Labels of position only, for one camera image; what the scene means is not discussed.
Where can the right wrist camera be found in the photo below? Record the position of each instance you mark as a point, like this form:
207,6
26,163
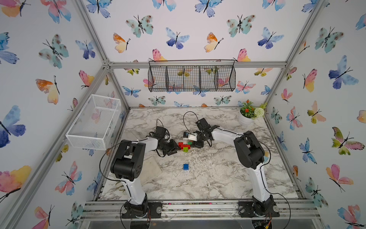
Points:
190,136

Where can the black wire basket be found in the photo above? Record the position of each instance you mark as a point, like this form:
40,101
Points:
191,76

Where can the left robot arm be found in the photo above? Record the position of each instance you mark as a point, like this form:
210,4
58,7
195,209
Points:
128,160

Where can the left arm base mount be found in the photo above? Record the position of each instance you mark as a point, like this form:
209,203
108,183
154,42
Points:
140,210

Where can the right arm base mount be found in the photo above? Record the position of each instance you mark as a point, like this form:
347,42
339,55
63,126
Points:
257,210

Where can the potted flower plant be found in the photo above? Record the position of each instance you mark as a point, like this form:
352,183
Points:
249,112

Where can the aluminium front rail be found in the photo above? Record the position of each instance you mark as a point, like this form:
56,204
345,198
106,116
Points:
202,210

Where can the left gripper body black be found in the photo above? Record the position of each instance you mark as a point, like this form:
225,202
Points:
168,148

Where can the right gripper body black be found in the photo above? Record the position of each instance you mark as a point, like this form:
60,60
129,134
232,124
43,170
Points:
200,139

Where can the long red lego brick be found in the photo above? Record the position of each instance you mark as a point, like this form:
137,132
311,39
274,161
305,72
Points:
184,146

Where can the white mesh basket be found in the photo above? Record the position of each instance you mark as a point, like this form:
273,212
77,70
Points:
93,126

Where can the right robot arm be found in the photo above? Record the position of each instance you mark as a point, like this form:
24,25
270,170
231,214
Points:
249,152

